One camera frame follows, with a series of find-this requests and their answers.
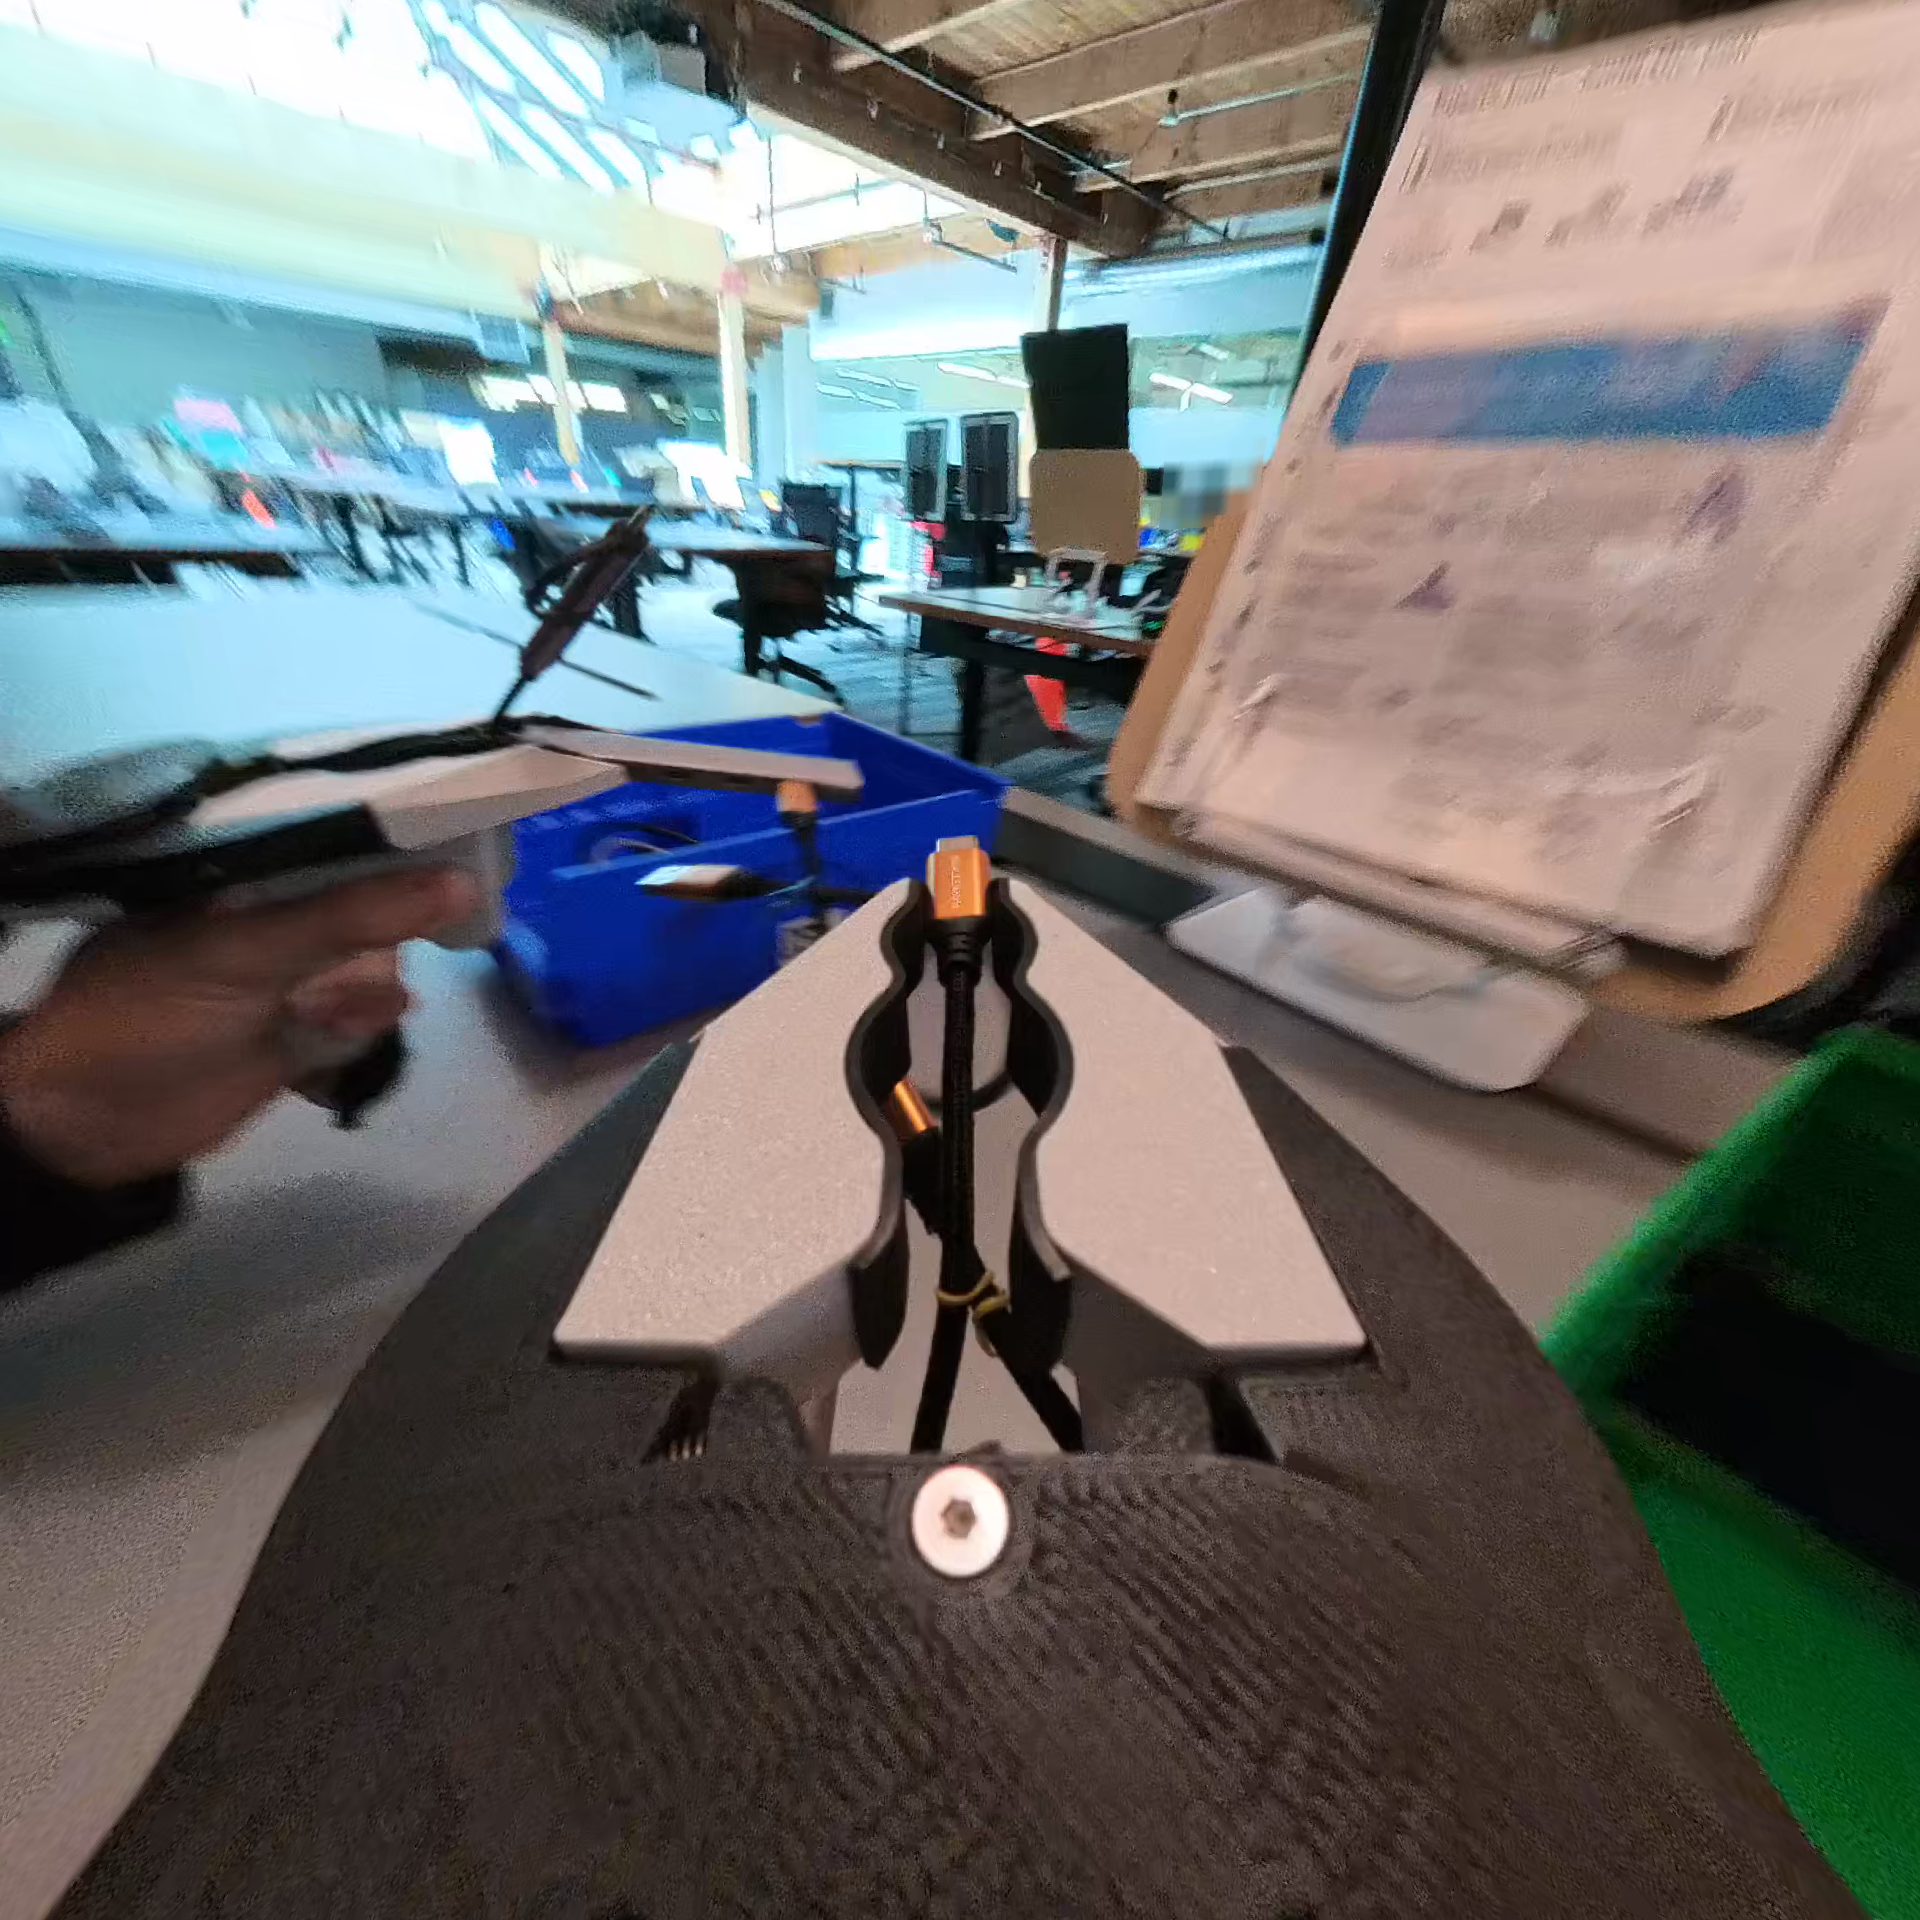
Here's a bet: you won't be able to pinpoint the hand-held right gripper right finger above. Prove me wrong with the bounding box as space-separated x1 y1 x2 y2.
1003 881 1372 1385

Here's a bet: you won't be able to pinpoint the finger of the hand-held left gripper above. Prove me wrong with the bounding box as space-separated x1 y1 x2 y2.
192 727 629 952

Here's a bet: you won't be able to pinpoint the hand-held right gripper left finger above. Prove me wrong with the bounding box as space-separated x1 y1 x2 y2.
550 877 920 1455

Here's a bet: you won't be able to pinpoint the black hub cable grey plug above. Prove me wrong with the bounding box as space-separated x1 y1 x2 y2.
492 507 662 738

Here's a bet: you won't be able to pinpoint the blue plastic bin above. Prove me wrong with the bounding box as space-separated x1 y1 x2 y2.
492 712 1019 1052

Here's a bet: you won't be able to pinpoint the gold plug cable yellow tie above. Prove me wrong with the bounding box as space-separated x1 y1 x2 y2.
882 837 1085 1455

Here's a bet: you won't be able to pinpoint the green plastic bin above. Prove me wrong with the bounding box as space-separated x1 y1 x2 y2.
1543 1027 1920 1920

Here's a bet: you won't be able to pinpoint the person's left forearm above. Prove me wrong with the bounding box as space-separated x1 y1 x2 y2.
0 1108 188 1294

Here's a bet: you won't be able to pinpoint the person's left hand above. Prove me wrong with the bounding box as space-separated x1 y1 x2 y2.
0 865 486 1192

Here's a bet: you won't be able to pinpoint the wooden document stand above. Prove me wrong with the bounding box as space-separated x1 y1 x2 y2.
1106 0 1920 1094

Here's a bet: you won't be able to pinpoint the black office chair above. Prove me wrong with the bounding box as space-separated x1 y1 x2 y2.
710 481 886 695

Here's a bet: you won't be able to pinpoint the wooden background desk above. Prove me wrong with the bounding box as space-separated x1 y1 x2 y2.
876 587 1162 765

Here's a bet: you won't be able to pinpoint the printed instruction sheets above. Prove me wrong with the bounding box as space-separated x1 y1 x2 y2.
1139 0 1920 964

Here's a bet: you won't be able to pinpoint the black hanging panel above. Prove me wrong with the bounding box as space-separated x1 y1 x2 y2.
1019 322 1132 452

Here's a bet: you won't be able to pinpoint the black metal pole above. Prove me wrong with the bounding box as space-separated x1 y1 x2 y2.
1298 0 1445 368

